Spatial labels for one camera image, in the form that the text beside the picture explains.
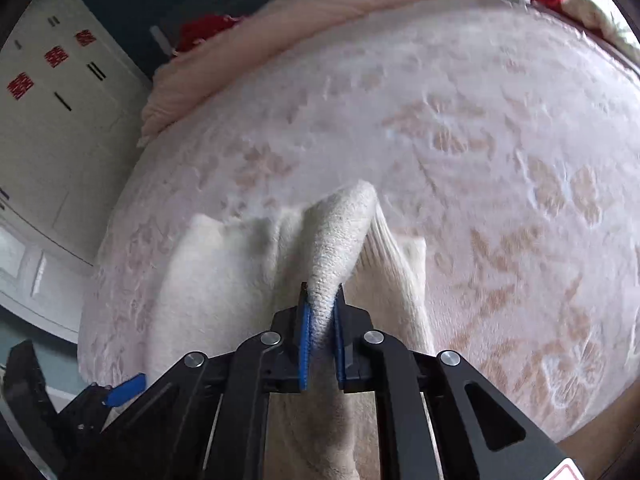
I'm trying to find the pink butterfly blanket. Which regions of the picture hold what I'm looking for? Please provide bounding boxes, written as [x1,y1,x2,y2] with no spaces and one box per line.
[76,0,640,455]

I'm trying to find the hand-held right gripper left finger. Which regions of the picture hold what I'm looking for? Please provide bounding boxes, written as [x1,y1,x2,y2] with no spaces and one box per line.
[64,282,314,480]

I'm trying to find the cream knit sweater black hearts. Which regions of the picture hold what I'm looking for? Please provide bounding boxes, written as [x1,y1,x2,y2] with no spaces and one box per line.
[149,181,437,480]

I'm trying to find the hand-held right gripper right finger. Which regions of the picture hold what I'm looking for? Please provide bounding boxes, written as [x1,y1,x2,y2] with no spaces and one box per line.
[332,283,573,480]

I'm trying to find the cream crumpled cloth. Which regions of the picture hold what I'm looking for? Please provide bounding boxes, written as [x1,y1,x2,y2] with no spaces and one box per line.
[562,0,634,49]

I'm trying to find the red cloth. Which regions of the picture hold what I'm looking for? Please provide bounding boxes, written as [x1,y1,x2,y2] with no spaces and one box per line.
[174,14,247,54]

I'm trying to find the pink duvet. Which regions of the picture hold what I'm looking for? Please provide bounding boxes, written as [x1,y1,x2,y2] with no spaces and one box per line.
[137,0,482,149]

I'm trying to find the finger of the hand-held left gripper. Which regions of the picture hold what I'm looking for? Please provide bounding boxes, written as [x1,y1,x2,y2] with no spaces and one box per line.
[2,340,65,461]
[64,372,148,435]

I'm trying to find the white wardrobe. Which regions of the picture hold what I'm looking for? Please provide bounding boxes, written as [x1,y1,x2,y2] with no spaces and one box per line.
[0,0,154,335]

